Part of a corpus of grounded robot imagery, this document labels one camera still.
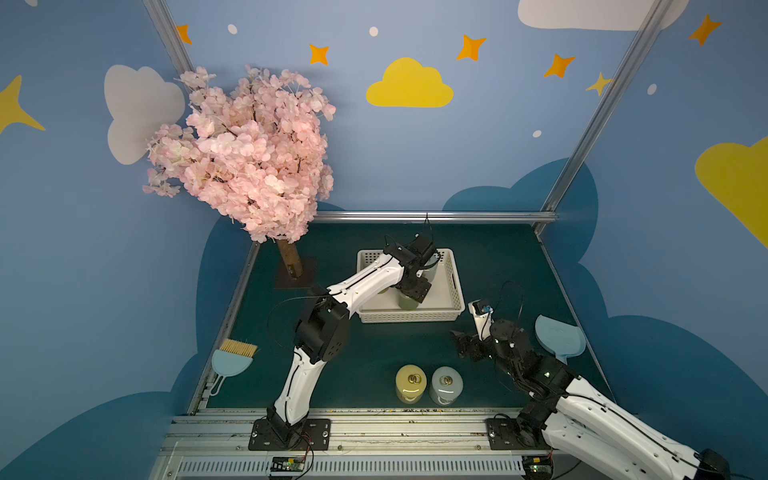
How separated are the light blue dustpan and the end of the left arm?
42 centimetres

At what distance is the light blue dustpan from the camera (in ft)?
2.94

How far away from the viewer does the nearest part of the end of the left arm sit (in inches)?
26.5
